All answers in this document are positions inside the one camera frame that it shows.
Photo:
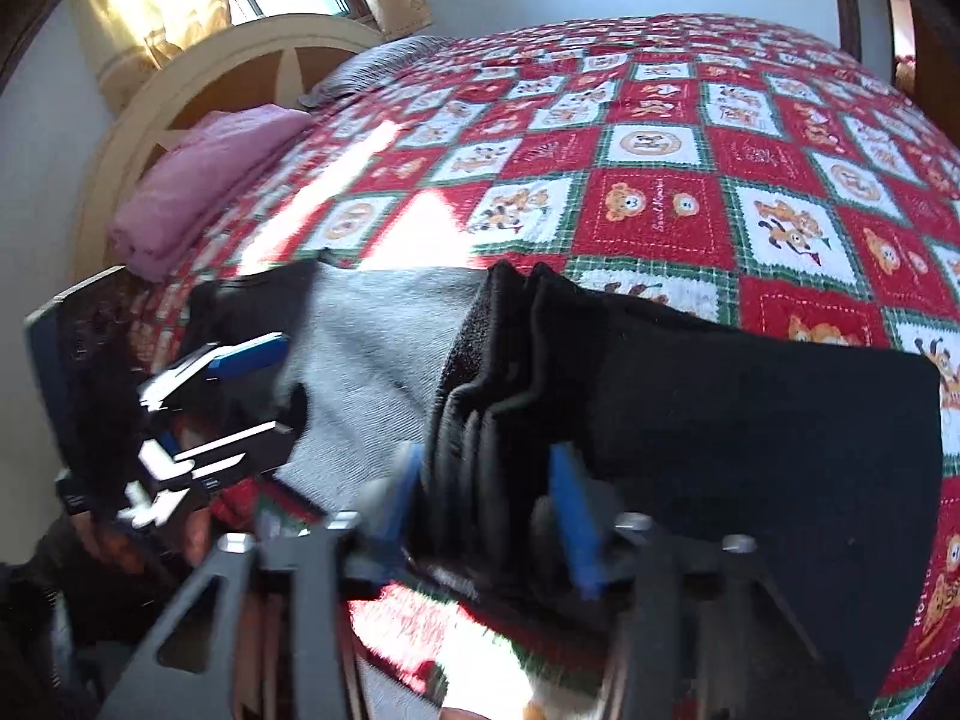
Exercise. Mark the black pants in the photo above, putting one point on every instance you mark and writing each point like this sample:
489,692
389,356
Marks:
750,427

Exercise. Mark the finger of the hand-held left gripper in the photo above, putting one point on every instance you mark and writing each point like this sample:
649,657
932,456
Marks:
247,356
225,454

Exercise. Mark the red checked printed blanket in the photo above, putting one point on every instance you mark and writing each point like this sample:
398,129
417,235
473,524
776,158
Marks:
652,202

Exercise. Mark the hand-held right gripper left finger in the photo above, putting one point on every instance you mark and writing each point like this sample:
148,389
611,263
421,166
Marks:
397,499

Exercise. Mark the wide yellow curtain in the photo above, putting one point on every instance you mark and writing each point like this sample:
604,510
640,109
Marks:
142,7

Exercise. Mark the brown wooden door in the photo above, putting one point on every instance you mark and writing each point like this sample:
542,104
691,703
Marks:
934,60

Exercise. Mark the folded pink blanket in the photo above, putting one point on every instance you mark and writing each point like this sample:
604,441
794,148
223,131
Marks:
195,180

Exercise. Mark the striped pillow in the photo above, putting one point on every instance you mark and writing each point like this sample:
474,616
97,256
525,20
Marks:
375,64

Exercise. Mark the cream and brown headboard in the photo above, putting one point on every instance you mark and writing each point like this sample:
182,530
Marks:
225,90

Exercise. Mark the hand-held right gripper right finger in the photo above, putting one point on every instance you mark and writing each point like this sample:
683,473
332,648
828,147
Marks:
574,525

